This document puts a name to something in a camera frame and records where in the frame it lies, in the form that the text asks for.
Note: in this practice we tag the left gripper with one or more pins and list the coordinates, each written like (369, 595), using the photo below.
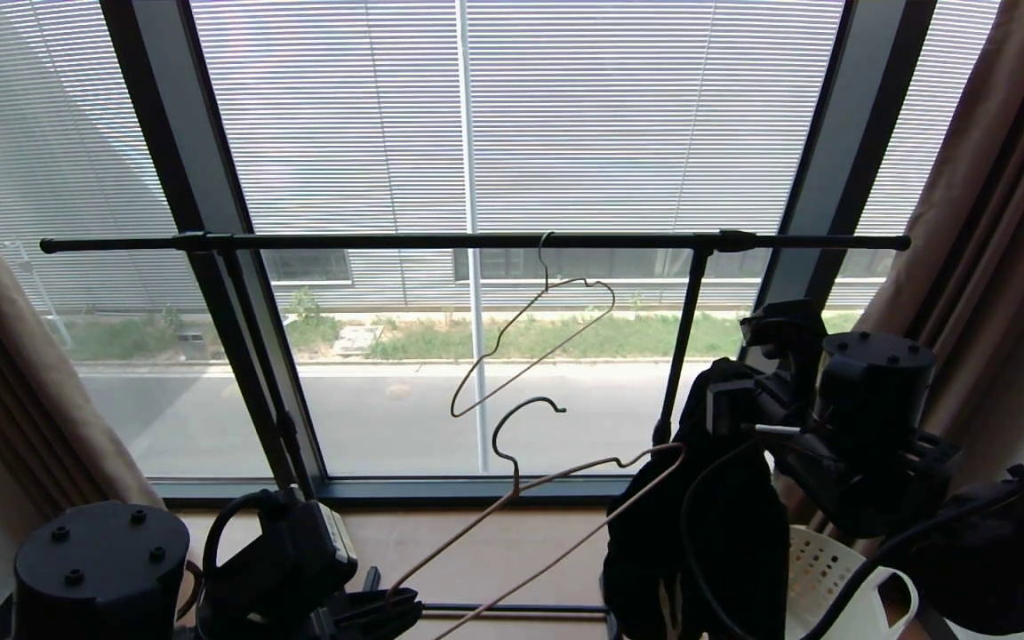
(245, 613)

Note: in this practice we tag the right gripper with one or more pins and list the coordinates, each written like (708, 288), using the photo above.
(743, 400)

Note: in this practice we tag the black shorts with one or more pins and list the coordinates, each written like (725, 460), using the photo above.
(654, 551)

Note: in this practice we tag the pink clothes hanger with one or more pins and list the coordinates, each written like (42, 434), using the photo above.
(476, 524)
(565, 342)

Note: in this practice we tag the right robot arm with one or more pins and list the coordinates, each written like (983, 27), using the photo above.
(876, 391)

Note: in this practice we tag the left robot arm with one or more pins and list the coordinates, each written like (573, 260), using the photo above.
(94, 569)

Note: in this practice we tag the white laundry basket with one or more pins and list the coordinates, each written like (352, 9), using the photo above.
(823, 569)

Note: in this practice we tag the black clothes rack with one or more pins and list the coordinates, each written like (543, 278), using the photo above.
(388, 241)

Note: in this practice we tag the brown curtain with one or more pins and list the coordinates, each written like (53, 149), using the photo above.
(1001, 222)

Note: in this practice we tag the beige curtain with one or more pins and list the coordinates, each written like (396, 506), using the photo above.
(14, 400)

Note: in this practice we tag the window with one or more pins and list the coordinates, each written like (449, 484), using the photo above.
(201, 178)

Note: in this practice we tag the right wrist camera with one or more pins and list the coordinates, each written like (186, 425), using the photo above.
(779, 333)

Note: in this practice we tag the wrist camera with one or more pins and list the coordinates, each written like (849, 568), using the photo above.
(308, 533)
(779, 333)

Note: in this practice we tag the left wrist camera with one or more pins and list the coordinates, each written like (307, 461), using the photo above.
(308, 533)

